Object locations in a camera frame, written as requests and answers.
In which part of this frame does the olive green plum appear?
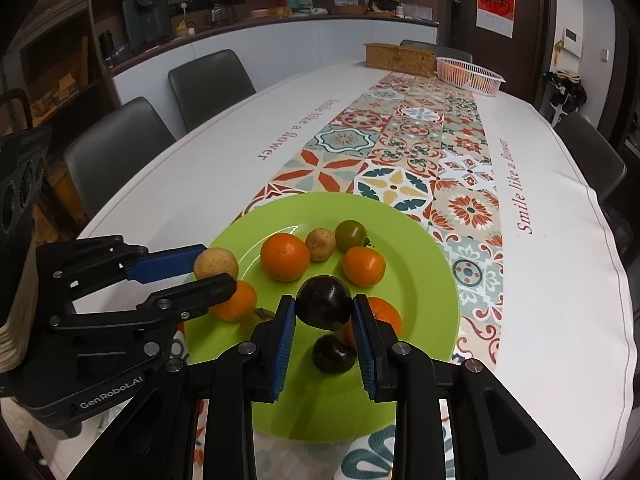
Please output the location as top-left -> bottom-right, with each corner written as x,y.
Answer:
334,219 -> 367,252

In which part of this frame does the white wall intercom panel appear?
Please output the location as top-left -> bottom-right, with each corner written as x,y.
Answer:
562,27 -> 583,58

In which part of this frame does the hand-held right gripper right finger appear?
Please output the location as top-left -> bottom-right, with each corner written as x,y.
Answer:
352,294 -> 581,480

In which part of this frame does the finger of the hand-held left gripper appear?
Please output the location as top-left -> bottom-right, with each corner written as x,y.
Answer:
49,275 -> 237,333
36,234 -> 209,303

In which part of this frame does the large tan round fruit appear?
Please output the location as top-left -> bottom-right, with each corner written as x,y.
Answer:
193,247 -> 240,282

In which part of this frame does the plastic basket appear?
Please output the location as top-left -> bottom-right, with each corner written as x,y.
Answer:
436,56 -> 507,97

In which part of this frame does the wicker box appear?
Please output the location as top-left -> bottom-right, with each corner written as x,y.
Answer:
364,42 -> 437,77

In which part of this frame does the green plate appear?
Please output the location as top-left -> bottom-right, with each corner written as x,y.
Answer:
184,192 -> 460,443

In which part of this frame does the red and white wall poster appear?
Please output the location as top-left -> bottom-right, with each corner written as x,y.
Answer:
476,0 -> 516,38

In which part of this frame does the grey dining chair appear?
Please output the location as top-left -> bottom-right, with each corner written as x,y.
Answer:
400,39 -> 473,63
168,49 -> 257,133
552,111 -> 627,203
64,97 -> 177,228

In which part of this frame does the black water dispenser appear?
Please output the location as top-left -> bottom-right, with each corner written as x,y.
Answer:
122,0 -> 172,53

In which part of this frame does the large dark purple plum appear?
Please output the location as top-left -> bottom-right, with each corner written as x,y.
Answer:
296,276 -> 353,331

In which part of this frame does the small dark purple plum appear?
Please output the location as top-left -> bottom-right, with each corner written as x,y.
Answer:
312,335 -> 357,374

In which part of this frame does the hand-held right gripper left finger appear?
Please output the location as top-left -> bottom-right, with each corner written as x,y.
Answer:
67,294 -> 297,480

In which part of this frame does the small tan round fruit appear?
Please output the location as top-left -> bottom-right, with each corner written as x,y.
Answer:
305,228 -> 337,262

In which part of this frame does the dark bag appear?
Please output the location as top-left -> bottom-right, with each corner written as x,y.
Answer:
545,70 -> 588,126

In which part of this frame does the orange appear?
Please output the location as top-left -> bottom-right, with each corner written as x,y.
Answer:
342,246 -> 387,288
260,233 -> 311,282
210,280 -> 258,323
345,297 -> 403,348

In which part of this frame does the white patterned tablecloth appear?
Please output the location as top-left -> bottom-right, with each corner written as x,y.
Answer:
0,57 -> 636,480

